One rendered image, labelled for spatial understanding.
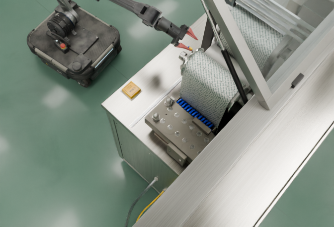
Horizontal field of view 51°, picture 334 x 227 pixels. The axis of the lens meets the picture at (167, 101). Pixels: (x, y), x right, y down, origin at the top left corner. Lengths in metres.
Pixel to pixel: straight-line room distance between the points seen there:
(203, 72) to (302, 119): 0.42
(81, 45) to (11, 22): 0.86
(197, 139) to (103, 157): 1.20
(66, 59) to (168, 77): 1.13
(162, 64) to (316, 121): 0.93
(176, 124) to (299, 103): 0.58
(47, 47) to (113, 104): 1.21
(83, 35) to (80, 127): 0.72
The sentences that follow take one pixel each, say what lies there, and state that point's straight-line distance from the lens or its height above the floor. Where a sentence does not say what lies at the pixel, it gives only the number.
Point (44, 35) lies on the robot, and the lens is 2.94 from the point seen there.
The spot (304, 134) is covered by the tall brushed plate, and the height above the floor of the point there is 1.44.
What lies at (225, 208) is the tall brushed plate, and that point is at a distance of 1.09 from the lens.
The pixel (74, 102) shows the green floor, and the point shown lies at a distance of 2.85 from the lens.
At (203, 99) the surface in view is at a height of 1.16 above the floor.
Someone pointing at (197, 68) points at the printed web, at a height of 1.30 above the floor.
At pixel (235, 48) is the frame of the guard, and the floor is 1.79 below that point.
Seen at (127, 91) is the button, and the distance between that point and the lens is 1.78.
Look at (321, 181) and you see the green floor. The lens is 2.85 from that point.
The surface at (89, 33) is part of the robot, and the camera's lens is 2.85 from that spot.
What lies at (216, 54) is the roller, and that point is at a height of 1.23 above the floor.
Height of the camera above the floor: 2.50
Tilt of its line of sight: 64 degrees down
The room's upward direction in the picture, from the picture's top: 5 degrees clockwise
